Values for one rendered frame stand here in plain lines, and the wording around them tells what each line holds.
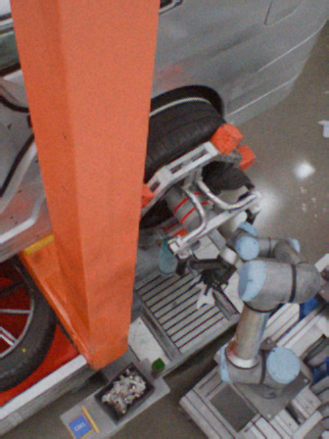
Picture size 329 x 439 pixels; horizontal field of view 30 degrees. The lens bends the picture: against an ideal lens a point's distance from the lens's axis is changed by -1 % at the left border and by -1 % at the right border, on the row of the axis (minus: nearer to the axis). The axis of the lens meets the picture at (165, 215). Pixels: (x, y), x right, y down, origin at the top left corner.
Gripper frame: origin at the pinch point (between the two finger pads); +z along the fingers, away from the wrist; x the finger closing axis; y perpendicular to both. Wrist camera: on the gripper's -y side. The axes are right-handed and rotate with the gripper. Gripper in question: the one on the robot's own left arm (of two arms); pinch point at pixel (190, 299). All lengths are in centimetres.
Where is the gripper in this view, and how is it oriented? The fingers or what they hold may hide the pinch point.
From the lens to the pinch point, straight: 234.3
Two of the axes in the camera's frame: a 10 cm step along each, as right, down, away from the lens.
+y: 8.0, 4.9, 3.4
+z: -5.7, 8.1, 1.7
